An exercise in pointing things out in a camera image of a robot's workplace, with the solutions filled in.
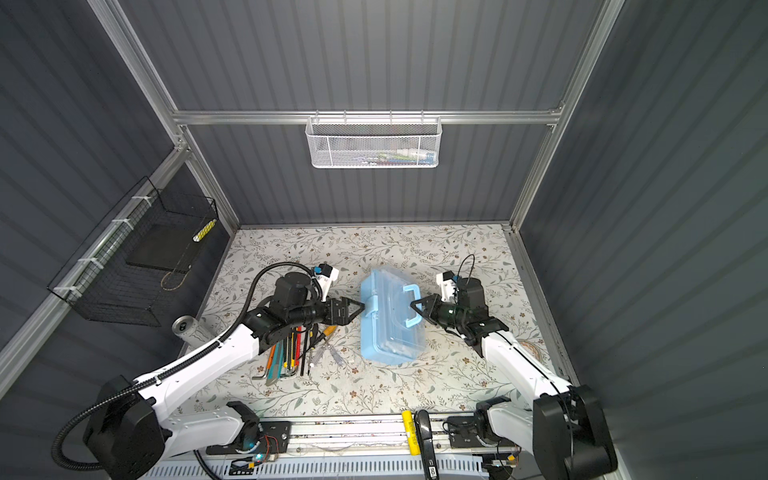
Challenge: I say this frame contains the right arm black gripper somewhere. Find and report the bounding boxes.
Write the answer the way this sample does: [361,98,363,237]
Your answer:
[412,294,467,329]

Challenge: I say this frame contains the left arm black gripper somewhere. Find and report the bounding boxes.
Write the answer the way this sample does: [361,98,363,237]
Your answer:
[287,294,364,330]

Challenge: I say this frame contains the light blue toolbox base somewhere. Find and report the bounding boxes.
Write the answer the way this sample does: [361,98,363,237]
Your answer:
[360,267,426,366]

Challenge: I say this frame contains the black hex key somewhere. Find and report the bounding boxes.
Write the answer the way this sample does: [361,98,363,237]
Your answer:
[299,327,314,376]

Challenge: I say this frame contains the yellow black screwdriver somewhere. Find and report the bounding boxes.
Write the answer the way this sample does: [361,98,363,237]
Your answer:
[312,326,337,349]

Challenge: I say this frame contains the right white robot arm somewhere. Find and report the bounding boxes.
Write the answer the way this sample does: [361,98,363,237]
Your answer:
[360,269,618,479]

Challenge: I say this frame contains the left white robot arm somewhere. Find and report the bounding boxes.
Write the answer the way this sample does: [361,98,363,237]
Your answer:
[51,261,365,479]

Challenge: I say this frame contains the yellow tube in basket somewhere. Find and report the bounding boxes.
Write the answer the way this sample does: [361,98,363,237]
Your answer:
[192,219,217,243]

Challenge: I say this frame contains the black foam pad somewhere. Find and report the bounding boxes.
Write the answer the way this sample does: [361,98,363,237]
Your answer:
[126,224,202,274]

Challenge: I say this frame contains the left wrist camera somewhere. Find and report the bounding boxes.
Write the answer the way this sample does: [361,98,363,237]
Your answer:
[313,263,340,302]

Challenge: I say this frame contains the red handled tool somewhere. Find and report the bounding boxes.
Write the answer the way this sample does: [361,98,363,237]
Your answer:
[290,328,303,374]

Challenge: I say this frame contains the orange handled tool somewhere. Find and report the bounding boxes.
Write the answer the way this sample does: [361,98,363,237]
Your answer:
[265,345,277,379]

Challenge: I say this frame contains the teal handled tool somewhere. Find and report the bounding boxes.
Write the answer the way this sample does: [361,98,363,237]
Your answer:
[266,341,284,386]

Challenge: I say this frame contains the black handle tool on rail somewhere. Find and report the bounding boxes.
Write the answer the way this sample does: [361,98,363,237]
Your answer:
[414,409,440,480]

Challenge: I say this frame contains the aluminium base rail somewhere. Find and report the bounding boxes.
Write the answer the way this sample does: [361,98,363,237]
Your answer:
[179,411,541,457]

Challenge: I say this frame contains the yellow marker on rail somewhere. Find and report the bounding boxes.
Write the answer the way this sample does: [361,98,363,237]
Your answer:
[401,410,420,456]

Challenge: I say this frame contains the white wire mesh basket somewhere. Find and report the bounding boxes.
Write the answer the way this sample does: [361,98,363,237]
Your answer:
[305,120,443,169]

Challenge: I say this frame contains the black wire basket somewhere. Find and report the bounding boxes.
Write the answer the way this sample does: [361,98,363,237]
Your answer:
[48,181,219,327]

